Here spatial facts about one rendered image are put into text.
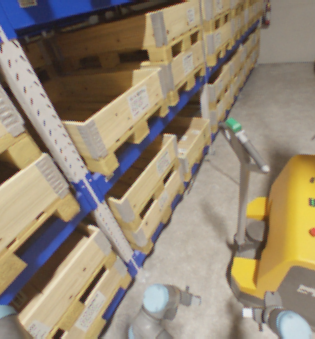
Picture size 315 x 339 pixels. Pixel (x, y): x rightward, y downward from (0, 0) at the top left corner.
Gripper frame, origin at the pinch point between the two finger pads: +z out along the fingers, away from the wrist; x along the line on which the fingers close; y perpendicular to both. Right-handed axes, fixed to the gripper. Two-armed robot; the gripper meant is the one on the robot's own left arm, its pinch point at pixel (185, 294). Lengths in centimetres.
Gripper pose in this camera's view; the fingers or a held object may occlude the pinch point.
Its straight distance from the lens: 121.7
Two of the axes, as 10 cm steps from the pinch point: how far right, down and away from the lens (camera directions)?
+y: 2.6, -8.9, 3.8
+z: 4.5, 4.6, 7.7
